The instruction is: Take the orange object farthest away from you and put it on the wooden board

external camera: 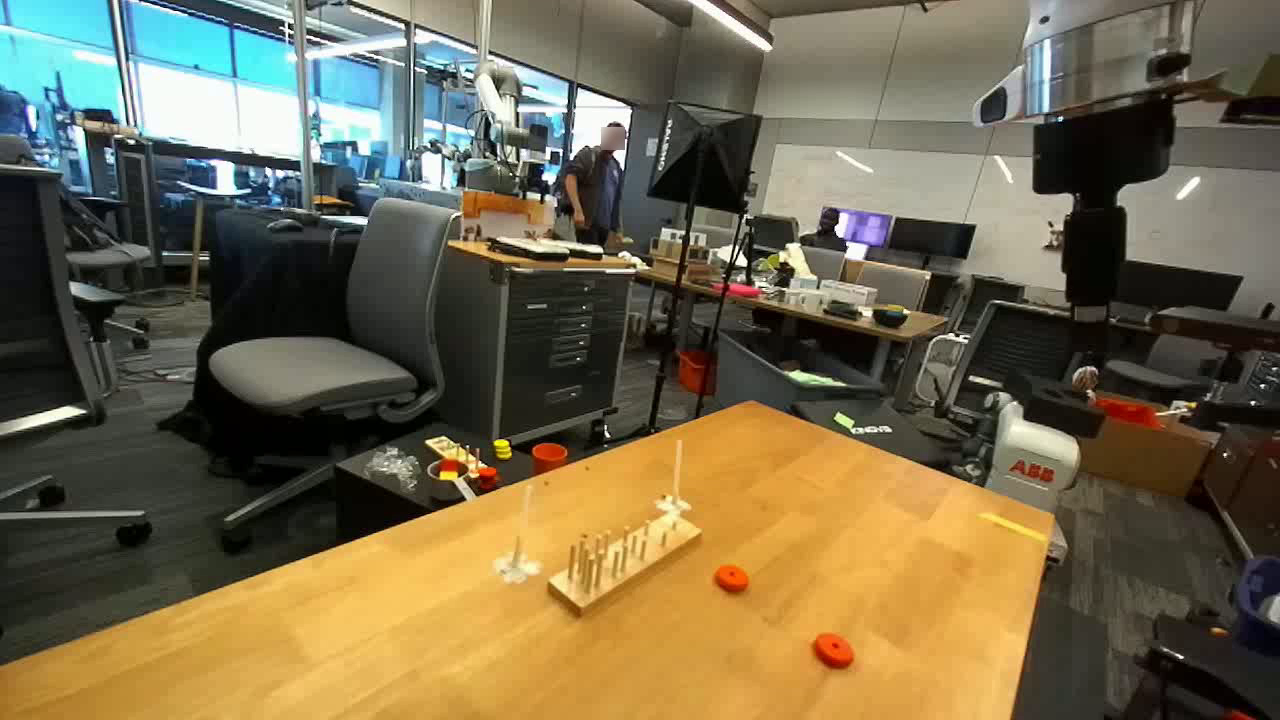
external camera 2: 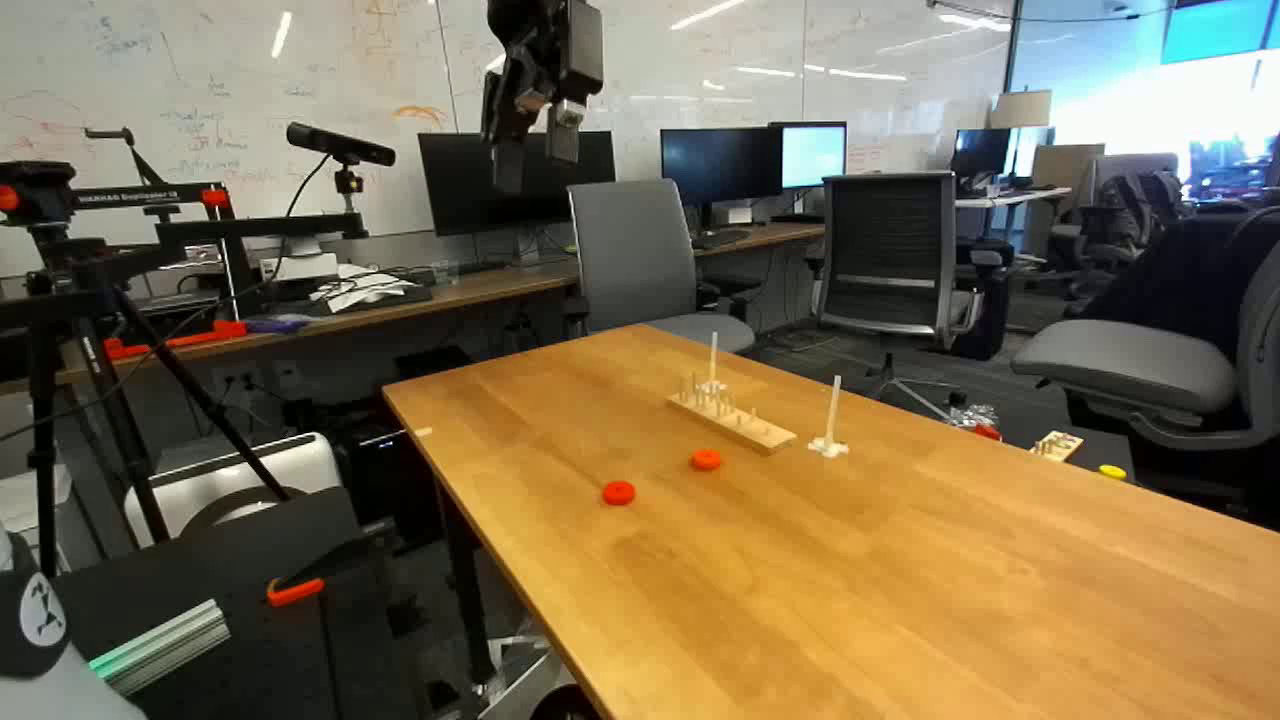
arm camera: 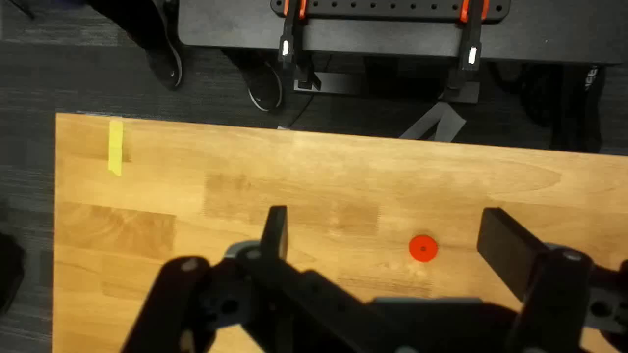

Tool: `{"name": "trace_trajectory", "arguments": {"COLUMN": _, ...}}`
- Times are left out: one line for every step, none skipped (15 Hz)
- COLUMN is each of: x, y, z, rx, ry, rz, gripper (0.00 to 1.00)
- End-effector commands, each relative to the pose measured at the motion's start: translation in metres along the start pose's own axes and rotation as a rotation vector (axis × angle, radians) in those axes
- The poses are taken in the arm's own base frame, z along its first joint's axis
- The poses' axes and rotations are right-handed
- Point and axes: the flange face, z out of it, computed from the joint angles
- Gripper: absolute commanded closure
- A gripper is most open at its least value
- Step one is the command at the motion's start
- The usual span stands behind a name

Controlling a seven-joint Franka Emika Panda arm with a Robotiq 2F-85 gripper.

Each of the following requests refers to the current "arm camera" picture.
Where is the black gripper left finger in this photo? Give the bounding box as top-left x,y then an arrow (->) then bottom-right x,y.
261,205 -> 288,258

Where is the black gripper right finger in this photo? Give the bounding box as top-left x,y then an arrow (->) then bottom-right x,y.
477,207 -> 547,299

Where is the orange disc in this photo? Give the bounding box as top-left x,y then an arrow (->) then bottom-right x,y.
408,235 -> 438,262

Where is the yellow tape strip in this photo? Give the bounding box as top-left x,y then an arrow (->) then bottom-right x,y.
108,119 -> 124,176

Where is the black cart with clamps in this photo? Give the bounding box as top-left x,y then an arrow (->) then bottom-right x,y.
177,0 -> 628,105

